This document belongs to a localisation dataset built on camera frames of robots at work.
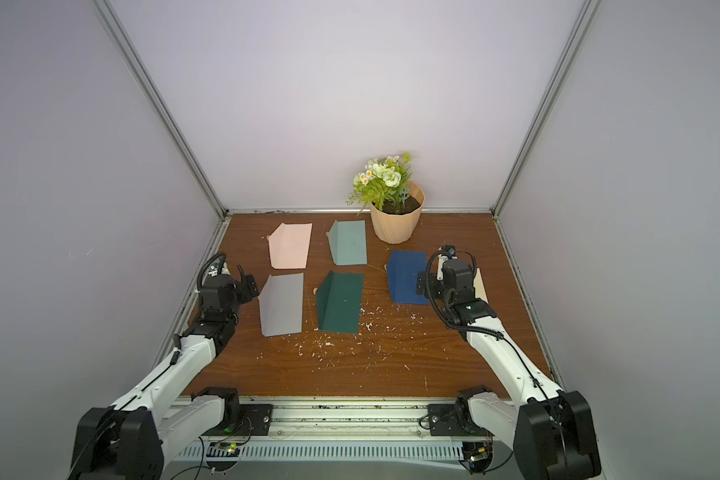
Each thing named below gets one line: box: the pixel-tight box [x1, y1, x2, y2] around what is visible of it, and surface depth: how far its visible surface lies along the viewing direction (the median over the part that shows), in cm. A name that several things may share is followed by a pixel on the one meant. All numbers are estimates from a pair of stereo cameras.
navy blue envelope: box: [387, 250, 429, 305], surface depth 105 cm
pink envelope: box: [268, 222, 313, 270], surface depth 113 cm
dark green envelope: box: [316, 270, 364, 334], surface depth 97 cm
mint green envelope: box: [327, 220, 367, 266], surface depth 112 cm
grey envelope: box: [258, 273, 304, 337], surface depth 94 cm
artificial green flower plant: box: [346, 151, 413, 217], surface depth 89 cm
